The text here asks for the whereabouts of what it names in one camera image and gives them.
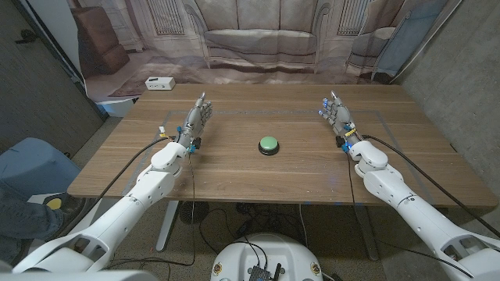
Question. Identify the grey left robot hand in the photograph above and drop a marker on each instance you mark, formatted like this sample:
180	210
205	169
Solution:
193	121

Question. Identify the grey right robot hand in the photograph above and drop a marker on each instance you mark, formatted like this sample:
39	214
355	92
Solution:
341	119

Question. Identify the green push button black base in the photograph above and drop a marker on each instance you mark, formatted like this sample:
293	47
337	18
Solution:
268	143

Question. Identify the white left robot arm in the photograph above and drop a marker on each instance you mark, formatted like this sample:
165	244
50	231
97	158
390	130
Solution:
129	207

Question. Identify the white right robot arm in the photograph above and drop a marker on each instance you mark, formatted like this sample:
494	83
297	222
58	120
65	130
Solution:
422	218

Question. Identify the white power box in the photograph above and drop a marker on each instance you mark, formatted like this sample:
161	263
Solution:
159	83

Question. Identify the black round floor fan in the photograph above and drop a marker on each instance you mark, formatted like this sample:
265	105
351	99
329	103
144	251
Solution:
194	212

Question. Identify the white table leg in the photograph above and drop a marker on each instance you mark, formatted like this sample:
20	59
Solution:
167	226

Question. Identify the printed sofa room backdrop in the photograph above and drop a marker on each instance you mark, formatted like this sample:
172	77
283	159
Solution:
258	23

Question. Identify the grey table leg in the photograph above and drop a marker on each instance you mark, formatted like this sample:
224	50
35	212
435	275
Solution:
366	234

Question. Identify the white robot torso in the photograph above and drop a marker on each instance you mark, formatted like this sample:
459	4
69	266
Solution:
273	250

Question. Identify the black device on torso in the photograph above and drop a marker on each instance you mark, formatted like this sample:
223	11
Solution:
259	273

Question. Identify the white robot body edge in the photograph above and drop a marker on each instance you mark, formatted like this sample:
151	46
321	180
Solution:
78	276

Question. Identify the person leg in jeans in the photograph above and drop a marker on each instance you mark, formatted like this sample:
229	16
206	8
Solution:
27	222

